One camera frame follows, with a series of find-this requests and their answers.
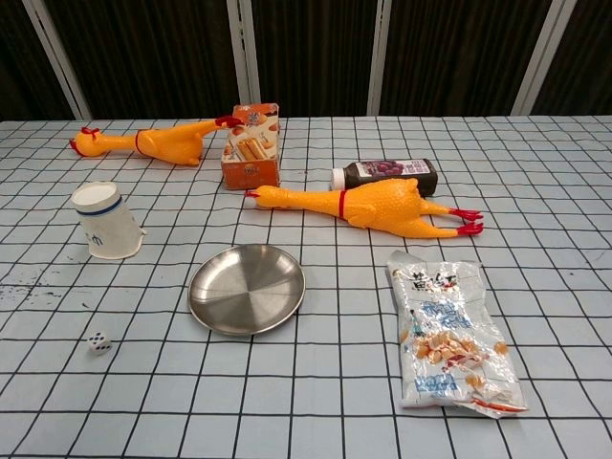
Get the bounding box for white paper cup blue stripe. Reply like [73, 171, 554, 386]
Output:
[71, 181, 147, 261]

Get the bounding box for small white die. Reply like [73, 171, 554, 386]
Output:
[87, 330, 114, 357]

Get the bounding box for round metal plate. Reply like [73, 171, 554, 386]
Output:
[187, 243, 306, 337]

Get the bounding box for yellow rubber chicken toy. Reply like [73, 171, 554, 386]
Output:
[69, 116, 240, 167]
[245, 177, 485, 239]

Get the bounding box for orange egg roll box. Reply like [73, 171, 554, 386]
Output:
[220, 102, 282, 191]

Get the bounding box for dark grape juice bottle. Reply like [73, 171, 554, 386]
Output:
[329, 159, 439, 198]

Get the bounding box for white blue snack bag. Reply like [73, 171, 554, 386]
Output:
[385, 250, 531, 419]

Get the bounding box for checkered light blue tablecloth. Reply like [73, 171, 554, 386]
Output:
[0, 114, 612, 459]

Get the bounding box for white frame post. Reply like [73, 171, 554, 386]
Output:
[366, 0, 392, 117]
[228, 0, 263, 109]
[512, 0, 578, 116]
[22, 0, 93, 120]

